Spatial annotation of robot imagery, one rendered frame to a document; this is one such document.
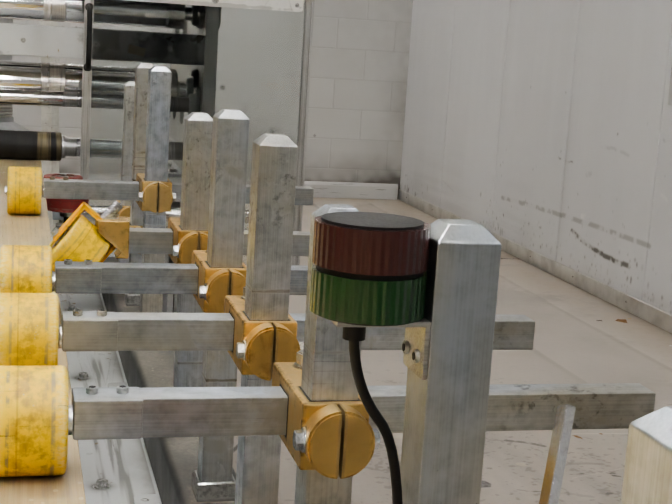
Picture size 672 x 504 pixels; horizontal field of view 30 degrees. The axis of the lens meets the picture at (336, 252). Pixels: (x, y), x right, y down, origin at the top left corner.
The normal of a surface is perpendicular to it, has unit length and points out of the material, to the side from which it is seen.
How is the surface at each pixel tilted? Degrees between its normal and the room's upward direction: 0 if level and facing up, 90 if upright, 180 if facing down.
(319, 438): 90
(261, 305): 90
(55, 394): 47
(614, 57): 90
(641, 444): 90
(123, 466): 0
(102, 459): 0
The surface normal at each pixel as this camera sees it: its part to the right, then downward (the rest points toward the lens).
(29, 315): 0.21, -0.56
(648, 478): -0.97, -0.02
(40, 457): 0.19, 0.58
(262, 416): 0.24, 0.18
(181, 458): 0.06, -0.98
